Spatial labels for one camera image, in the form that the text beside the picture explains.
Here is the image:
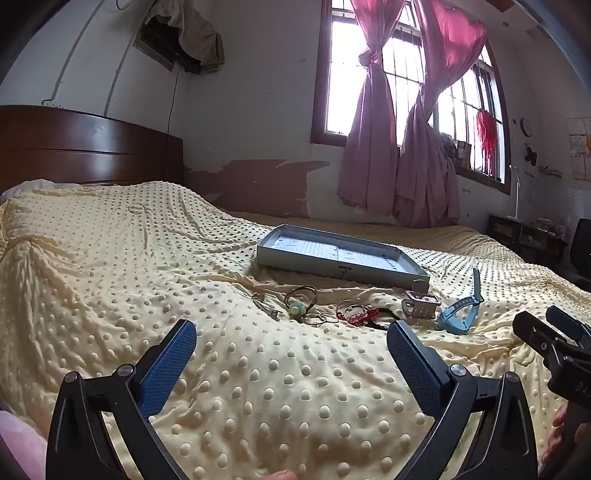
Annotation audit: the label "dark wooden cabinet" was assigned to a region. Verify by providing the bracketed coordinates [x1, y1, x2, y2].
[487, 213, 568, 264]

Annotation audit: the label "yellow dotted blanket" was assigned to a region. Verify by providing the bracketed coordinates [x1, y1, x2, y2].
[0, 181, 591, 480]

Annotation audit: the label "pink curtains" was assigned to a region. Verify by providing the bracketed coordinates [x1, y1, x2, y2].
[311, 0, 513, 197]

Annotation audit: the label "pink curtain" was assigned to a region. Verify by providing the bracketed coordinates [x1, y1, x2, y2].
[337, 0, 400, 214]
[392, 0, 488, 229]

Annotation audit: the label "beige cloth cover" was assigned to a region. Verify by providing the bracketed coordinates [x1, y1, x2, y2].
[145, 0, 225, 65]

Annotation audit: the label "black cord bracelet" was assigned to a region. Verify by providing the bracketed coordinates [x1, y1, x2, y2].
[367, 310, 399, 329]

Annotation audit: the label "white desk lamp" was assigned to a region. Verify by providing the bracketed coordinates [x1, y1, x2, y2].
[508, 165, 523, 220]

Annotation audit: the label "green pendant cord necklace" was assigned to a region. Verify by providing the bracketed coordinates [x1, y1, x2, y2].
[284, 286, 318, 321]

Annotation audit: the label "person's right hand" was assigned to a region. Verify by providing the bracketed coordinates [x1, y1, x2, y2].
[540, 406, 571, 467]

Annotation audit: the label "black power cable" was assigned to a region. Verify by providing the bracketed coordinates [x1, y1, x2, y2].
[159, 65, 183, 139]

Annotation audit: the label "paper sheets on wall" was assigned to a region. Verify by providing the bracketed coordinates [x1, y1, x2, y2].
[567, 117, 591, 181]

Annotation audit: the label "black chair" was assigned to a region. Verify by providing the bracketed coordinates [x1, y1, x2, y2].
[561, 217, 591, 291]

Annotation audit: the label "blue wrist watch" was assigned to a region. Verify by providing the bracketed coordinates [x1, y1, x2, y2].
[436, 268, 485, 332]

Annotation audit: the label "silver metal keychain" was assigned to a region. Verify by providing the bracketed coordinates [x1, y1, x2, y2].
[252, 293, 283, 321]

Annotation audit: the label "red beaded bracelet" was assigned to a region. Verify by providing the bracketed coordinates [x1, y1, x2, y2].
[335, 299, 380, 324]

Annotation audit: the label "dark wooden headboard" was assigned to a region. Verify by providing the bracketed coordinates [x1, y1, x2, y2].
[0, 105, 185, 195]

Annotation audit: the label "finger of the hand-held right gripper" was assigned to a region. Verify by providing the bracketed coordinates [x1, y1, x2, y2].
[512, 311, 573, 370]
[546, 305, 591, 344]

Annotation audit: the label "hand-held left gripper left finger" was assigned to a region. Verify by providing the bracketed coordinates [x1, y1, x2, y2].
[45, 318, 198, 480]

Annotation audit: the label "wall air conditioner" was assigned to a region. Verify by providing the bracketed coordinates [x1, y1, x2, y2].
[134, 23, 204, 75]

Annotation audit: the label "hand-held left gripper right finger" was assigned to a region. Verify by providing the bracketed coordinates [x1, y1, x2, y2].
[387, 320, 539, 480]

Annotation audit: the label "pink cloth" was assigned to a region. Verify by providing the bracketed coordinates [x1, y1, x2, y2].
[0, 411, 49, 480]

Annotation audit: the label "red hanging ornament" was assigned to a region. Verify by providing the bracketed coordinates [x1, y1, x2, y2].
[475, 108, 502, 178]

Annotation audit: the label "grey shallow tray box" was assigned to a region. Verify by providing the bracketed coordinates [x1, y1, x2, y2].
[256, 224, 431, 292]

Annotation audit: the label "beige wrist watch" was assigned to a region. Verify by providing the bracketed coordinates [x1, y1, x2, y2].
[401, 291, 443, 319]

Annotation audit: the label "white pillow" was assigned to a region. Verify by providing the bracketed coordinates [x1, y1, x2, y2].
[0, 179, 81, 204]

